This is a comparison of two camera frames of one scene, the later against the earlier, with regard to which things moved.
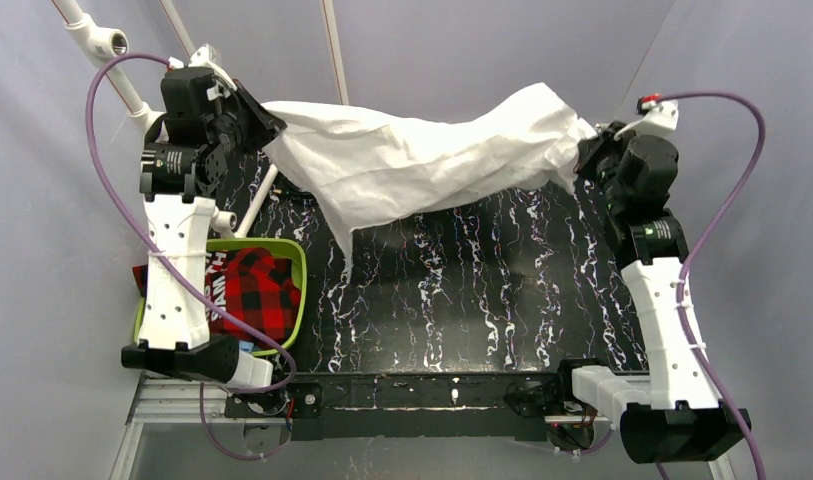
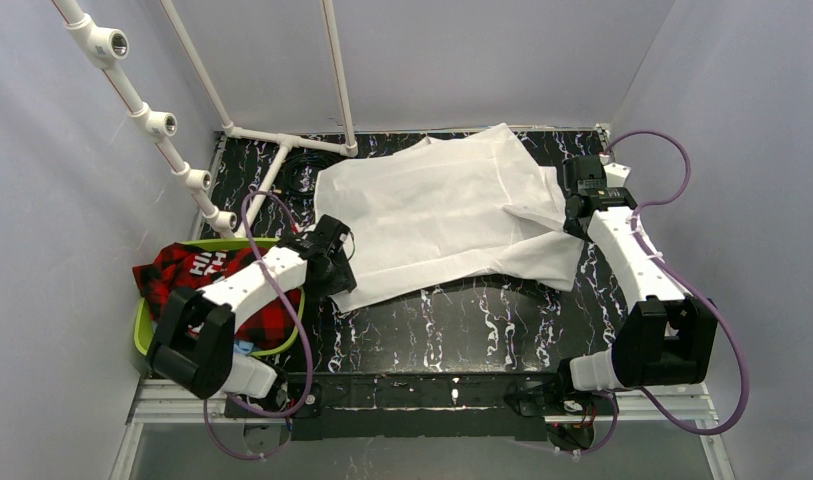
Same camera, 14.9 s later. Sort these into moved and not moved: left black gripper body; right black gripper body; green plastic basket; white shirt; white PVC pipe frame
Moved: left black gripper body; white shirt; right black gripper body
Not moved: white PVC pipe frame; green plastic basket
